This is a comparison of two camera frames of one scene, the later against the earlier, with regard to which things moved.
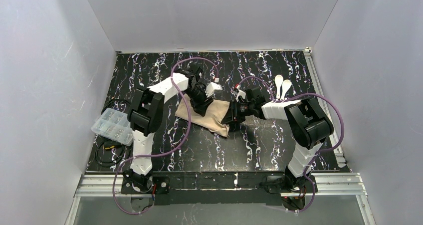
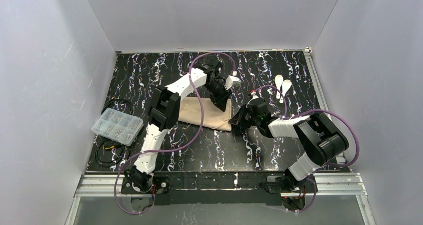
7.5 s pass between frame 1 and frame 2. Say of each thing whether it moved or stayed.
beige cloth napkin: stayed
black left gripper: moved
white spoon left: stayed
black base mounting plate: stayed
